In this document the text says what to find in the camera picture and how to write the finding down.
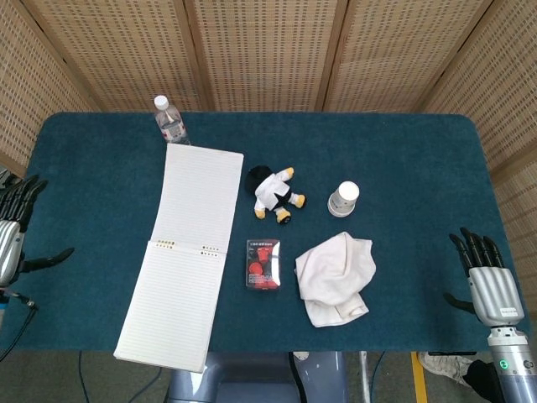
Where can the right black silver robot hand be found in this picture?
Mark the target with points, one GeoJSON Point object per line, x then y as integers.
{"type": "Point", "coordinates": [495, 294]}

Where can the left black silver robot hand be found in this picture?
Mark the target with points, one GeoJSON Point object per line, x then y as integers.
{"type": "Point", "coordinates": [9, 243]}

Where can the tan cover notepad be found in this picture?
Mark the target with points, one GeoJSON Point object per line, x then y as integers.
{"type": "Point", "coordinates": [180, 294]}

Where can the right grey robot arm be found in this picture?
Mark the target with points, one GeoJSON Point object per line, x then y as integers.
{"type": "Point", "coordinates": [518, 373]}

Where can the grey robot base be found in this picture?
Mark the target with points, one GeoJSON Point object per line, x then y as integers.
{"type": "Point", "coordinates": [251, 382]}

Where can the black equipment pile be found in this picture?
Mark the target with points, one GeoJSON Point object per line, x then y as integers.
{"type": "Point", "coordinates": [3, 174]}

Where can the black flat bar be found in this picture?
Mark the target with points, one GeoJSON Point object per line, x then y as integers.
{"type": "Point", "coordinates": [451, 353]}

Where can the black trouser leg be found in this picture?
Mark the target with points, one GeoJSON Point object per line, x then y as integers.
{"type": "Point", "coordinates": [482, 375]}

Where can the white sneaker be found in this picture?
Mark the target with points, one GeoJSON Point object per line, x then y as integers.
{"type": "Point", "coordinates": [444, 365]}

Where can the white metal pole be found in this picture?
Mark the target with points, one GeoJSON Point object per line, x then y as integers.
{"type": "Point", "coordinates": [364, 373]}

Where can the crumpled white cloth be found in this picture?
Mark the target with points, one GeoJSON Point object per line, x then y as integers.
{"type": "Point", "coordinates": [335, 277]}

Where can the dark teal table mat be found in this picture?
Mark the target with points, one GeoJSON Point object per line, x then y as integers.
{"type": "Point", "coordinates": [398, 159]}

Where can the white paper cup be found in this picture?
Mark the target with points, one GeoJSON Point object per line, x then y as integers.
{"type": "Point", "coordinates": [344, 199]}

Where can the clear plastic water bottle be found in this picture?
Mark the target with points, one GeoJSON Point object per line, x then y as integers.
{"type": "Point", "coordinates": [170, 124]}

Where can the black red card box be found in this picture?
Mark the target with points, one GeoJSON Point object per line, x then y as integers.
{"type": "Point", "coordinates": [263, 264]}

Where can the black white plush doll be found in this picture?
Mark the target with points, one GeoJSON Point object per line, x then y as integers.
{"type": "Point", "coordinates": [272, 193]}

